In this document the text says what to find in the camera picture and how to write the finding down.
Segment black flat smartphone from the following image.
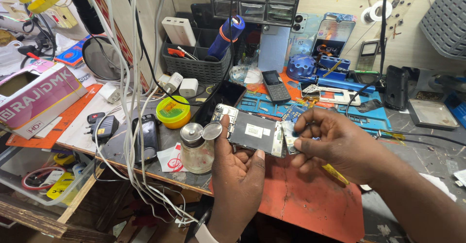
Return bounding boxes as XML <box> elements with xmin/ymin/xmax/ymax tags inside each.
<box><xmin>193</xmin><ymin>80</ymin><xmax>248</xmax><ymax>126</ymax></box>

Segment black charger adapter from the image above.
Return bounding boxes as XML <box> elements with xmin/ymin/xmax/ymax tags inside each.
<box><xmin>84</xmin><ymin>115</ymin><xmax>120</xmax><ymax>144</ymax></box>

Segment clear plastic bin with parts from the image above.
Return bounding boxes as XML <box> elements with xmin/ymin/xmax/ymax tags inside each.
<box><xmin>0</xmin><ymin>146</ymin><xmax>98</xmax><ymax>206</ymax></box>

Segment black keypad phone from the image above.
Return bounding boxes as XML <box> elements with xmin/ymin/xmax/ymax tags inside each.
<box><xmin>261</xmin><ymin>70</ymin><xmax>292</xmax><ymax>104</ymax></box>

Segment glass bottle with metal pump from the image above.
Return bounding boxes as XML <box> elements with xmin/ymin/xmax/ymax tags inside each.
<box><xmin>179</xmin><ymin>122</ymin><xmax>223</xmax><ymax>175</ymax></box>

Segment screen protector package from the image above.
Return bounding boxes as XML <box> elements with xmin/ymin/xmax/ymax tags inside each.
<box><xmin>310</xmin><ymin>12</ymin><xmax>357</xmax><ymax>59</ymax></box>

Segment blue tool stand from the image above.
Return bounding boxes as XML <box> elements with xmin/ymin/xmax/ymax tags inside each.
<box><xmin>315</xmin><ymin>55</ymin><xmax>351</xmax><ymax>81</ymax></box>

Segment white power bank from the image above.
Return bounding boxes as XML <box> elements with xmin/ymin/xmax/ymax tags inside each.
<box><xmin>161</xmin><ymin>16</ymin><xmax>197</xmax><ymax>47</ymax></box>

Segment metal tray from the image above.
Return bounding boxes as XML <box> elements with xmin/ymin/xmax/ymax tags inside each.
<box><xmin>407</xmin><ymin>98</ymin><xmax>461</xmax><ymax>131</ymax></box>

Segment black phone case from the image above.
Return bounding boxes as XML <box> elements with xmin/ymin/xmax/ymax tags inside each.
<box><xmin>131</xmin><ymin>113</ymin><xmax>159</xmax><ymax>164</ymax></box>

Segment light blue phone cover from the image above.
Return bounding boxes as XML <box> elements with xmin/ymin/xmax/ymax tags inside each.
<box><xmin>291</xmin><ymin>12</ymin><xmax>325</xmax><ymax>56</ymax></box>

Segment yellow tweezers with black cable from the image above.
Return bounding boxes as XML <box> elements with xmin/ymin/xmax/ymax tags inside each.
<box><xmin>378</xmin><ymin>128</ymin><xmax>466</xmax><ymax>148</ymax></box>

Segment yellow handled tool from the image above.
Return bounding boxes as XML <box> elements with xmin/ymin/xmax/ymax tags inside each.
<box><xmin>322</xmin><ymin>164</ymin><xmax>350</xmax><ymax>185</ymax></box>

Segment silver keypad phone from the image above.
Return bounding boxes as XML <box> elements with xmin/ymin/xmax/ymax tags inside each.
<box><xmin>356</xmin><ymin>39</ymin><xmax>381</xmax><ymax>71</ymax></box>

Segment red rubber work mat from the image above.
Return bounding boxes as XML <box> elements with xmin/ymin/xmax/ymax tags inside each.
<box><xmin>208</xmin><ymin>155</ymin><xmax>365</xmax><ymax>243</ymax></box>

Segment smartphone with circuit boards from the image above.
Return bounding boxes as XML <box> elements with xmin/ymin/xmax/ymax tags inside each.
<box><xmin>211</xmin><ymin>103</ymin><xmax>288</xmax><ymax>159</ymax></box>

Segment grey plastic organiser basket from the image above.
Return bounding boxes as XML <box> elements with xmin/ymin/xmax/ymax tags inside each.
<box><xmin>162</xmin><ymin>27</ymin><xmax>234</xmax><ymax>86</ymax></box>

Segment clear drawer cabinet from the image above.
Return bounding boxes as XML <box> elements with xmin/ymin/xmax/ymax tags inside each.
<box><xmin>208</xmin><ymin>0</ymin><xmax>304</xmax><ymax>27</ymax></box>

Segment black upright device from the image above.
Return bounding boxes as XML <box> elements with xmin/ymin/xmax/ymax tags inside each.
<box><xmin>384</xmin><ymin>65</ymin><xmax>410</xmax><ymax>111</ymax></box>

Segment clear plastic bag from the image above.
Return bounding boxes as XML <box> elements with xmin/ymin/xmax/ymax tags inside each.
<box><xmin>229</xmin><ymin>63</ymin><xmax>264</xmax><ymax>86</ymax></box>

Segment white charger plug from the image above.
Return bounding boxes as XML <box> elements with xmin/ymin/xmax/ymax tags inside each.
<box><xmin>98</xmin><ymin>82</ymin><xmax>121</xmax><ymax>104</ymax></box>
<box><xmin>178</xmin><ymin>78</ymin><xmax>199</xmax><ymax>98</ymax></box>
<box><xmin>163</xmin><ymin>72</ymin><xmax>184</xmax><ymax>94</ymax></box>

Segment black hanging cable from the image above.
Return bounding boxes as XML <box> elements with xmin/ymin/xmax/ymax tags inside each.
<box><xmin>345</xmin><ymin>0</ymin><xmax>389</xmax><ymax>118</ymax></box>

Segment person's left hand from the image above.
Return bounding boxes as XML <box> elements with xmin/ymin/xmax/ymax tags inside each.
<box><xmin>210</xmin><ymin>114</ymin><xmax>266</xmax><ymax>219</ymax></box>

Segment black round magnifier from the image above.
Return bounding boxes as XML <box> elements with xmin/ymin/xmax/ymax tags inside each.
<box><xmin>82</xmin><ymin>35</ymin><xmax>127</xmax><ymax>82</ymax></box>

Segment small phone circuit board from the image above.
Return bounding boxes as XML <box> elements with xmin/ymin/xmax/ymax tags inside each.
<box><xmin>282</xmin><ymin>121</ymin><xmax>303</xmax><ymax>155</ymax></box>

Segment yellow green round tin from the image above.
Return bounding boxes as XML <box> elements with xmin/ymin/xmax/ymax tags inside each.
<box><xmin>156</xmin><ymin>95</ymin><xmax>191</xmax><ymax>130</ymax></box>

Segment orange handled tool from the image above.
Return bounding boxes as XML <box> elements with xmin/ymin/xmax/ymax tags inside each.
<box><xmin>167</xmin><ymin>47</ymin><xmax>200</xmax><ymax>61</ymax></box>

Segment person's right hand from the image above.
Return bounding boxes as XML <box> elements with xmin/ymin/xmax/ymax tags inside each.
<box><xmin>290</xmin><ymin>108</ymin><xmax>392</xmax><ymax>187</ymax></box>

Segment grey slotted plastic basket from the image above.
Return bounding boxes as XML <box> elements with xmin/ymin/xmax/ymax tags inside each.
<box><xmin>418</xmin><ymin>0</ymin><xmax>466</xmax><ymax>61</ymax></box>

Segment white phone frame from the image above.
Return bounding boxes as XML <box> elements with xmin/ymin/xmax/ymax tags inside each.
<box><xmin>301</xmin><ymin>84</ymin><xmax>362</xmax><ymax>107</ymax></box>

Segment bundle of white cables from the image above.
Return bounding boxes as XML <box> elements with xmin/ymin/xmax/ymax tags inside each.
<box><xmin>77</xmin><ymin>0</ymin><xmax>200</xmax><ymax>226</ymax></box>

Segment blue tool with orange band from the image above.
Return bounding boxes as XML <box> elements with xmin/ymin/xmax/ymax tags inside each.
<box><xmin>207</xmin><ymin>15</ymin><xmax>246</xmax><ymax>61</ymax></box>

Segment white paper with red print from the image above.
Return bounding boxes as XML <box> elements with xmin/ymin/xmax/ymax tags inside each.
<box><xmin>157</xmin><ymin>142</ymin><xmax>189</xmax><ymax>173</ymax></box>

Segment blue circuit board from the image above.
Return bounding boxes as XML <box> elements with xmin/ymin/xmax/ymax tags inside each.
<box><xmin>281</xmin><ymin>104</ymin><xmax>307</xmax><ymax>122</ymax></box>

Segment black car key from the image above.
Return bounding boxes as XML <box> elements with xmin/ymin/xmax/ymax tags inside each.
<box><xmin>87</xmin><ymin>112</ymin><xmax>106</xmax><ymax>124</ymax></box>

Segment white solder reel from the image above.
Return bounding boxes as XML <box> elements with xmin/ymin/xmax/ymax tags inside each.
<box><xmin>360</xmin><ymin>0</ymin><xmax>393</xmax><ymax>26</ymax></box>

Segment white power strip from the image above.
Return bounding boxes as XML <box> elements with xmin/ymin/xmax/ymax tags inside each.
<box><xmin>43</xmin><ymin>4</ymin><xmax>79</xmax><ymax>29</ymax></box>

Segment red and blue packet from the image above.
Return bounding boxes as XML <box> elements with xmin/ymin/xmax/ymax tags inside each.
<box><xmin>54</xmin><ymin>35</ymin><xmax>92</xmax><ymax>67</ymax></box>

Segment pink and white carton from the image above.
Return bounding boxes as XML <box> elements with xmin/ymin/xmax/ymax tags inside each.
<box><xmin>0</xmin><ymin>59</ymin><xmax>88</xmax><ymax>140</ymax></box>

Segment blue round screwdriver holder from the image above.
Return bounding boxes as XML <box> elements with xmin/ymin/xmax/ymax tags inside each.
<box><xmin>286</xmin><ymin>53</ymin><xmax>317</xmax><ymax>81</ymax></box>

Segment blue repair mat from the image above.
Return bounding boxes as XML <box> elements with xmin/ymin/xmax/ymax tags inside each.
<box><xmin>236</xmin><ymin>89</ymin><xmax>392</xmax><ymax>131</ymax></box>

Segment blue precision screwdriver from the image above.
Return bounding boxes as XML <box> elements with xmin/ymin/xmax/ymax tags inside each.
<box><xmin>298</xmin><ymin>74</ymin><xmax>376</xmax><ymax>94</ymax></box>

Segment white strap wristwatch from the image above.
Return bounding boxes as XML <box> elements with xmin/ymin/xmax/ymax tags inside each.
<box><xmin>193</xmin><ymin>208</ymin><xmax>221</xmax><ymax>243</ymax></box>

